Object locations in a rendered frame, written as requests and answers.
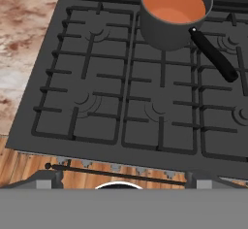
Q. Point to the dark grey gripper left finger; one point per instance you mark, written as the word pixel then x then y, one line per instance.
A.
pixel 48 177

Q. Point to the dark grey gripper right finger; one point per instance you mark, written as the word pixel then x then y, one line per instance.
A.
pixel 201 177

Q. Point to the grey stove knob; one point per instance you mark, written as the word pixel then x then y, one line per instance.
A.
pixel 170 174
pixel 115 167
pixel 86 164
pixel 141 170

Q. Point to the orange red marinara sauce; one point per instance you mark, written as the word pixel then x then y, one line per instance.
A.
pixel 174 5

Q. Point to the black round thing, white rim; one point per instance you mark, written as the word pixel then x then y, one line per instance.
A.
pixel 119 185

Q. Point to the dark grey gas hob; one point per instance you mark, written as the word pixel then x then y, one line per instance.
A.
pixel 29 103

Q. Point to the black hob grate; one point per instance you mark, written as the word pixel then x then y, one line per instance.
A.
pixel 206 68
pixel 85 56
pixel 162 74

